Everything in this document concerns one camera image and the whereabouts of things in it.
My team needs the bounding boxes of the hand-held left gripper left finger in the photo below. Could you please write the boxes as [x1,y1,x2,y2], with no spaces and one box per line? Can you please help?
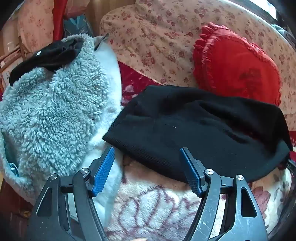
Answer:
[25,146,116,241]

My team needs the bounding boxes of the pink floral pillow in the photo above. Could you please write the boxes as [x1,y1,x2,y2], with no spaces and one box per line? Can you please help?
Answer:
[17,0,56,50]

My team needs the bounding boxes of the floral sofa back cushion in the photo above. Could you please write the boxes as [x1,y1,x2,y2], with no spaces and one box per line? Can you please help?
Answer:
[99,0,296,116]

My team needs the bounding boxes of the red and white blanket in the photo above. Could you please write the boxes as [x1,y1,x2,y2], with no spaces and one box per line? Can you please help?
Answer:
[104,61,296,241]

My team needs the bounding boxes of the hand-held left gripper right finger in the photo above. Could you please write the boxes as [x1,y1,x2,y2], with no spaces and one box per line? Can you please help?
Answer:
[179,146,270,241]

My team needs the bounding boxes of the black pants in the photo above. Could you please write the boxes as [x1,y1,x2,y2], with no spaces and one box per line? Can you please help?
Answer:
[102,85,294,184]

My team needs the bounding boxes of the red heart-shaped cushion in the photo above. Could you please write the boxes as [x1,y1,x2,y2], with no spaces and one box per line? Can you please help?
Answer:
[192,22,282,107]

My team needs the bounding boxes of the red cloth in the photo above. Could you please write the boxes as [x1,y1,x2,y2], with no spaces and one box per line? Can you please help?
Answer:
[52,0,67,42]

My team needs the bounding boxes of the small black garment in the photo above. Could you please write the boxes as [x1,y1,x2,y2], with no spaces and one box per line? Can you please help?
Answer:
[9,38,85,87]

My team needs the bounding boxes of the wooden rack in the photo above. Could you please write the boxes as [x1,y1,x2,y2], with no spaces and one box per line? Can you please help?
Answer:
[0,35,26,78]

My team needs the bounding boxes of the white jacket with grey fleece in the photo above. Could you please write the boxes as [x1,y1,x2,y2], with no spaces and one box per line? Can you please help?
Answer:
[0,34,126,230]

